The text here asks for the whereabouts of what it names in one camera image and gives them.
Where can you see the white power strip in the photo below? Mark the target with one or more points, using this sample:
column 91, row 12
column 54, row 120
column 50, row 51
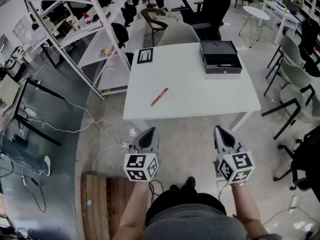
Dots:
column 127, row 146
column 294, row 204

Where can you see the person's left forearm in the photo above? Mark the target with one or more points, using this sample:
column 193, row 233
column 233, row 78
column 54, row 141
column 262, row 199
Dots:
column 133, row 209

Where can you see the white printed marker cube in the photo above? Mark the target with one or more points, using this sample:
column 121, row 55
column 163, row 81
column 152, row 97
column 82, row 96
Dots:
column 73, row 24

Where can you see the round white side table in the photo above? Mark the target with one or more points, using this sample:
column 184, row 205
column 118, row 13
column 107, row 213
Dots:
column 256, row 12

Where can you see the black metal table frame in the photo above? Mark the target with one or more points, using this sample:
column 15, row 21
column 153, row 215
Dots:
column 37, row 87

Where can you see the brown wooden chair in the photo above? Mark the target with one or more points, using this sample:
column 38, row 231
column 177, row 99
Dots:
column 153, row 20

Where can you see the white metal shelving rack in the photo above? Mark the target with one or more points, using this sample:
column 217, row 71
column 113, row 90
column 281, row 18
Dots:
column 98, row 9

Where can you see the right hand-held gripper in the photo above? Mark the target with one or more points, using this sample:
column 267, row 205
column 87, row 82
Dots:
column 237, row 166

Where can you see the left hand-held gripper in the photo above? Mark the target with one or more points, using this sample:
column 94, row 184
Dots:
column 140, row 165

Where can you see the white long desk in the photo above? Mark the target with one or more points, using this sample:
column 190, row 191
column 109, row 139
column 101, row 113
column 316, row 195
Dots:
column 280, row 11

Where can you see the black picture frame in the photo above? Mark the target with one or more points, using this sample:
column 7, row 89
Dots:
column 145, row 56

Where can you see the red pen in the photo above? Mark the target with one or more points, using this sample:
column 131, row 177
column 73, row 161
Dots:
column 159, row 97

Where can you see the row of black bags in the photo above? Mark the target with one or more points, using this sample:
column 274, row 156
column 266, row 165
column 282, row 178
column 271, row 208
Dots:
column 130, row 11

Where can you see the black box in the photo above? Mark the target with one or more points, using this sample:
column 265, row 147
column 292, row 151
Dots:
column 220, row 49

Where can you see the person's right forearm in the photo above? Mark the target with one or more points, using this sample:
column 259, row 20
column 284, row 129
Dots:
column 246, row 209

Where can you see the wooden pallet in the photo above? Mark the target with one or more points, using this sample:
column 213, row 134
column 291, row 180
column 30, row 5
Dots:
column 100, row 209

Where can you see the grey chair with black legs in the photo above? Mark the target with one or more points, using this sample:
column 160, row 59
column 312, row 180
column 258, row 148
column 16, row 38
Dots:
column 293, row 75
column 290, row 46
column 295, row 101

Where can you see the grey upholstered chair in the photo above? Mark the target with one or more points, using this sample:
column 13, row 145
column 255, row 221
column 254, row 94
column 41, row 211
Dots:
column 178, row 34

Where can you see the red bottle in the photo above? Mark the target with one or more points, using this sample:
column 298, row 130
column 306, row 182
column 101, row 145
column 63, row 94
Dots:
column 87, row 18

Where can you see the person's legs in black trousers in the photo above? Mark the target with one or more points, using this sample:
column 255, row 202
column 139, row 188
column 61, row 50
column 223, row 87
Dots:
column 185, row 199

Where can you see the person's torso in grey shirt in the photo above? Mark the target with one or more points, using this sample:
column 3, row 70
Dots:
column 195, row 224

